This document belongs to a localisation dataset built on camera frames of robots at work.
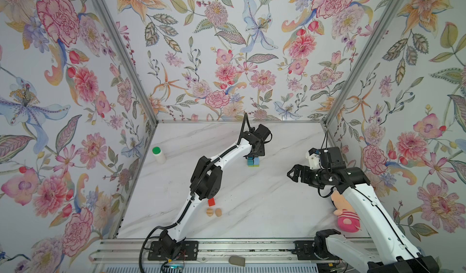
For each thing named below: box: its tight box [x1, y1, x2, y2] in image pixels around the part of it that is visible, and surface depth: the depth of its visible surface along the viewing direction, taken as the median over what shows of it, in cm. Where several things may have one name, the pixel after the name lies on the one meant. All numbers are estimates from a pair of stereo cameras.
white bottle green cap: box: [151, 146, 166, 165], surface depth 98 cm
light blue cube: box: [253, 157, 261, 166], surface depth 100 cm
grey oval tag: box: [228, 256, 246, 267], surface depth 72 cm
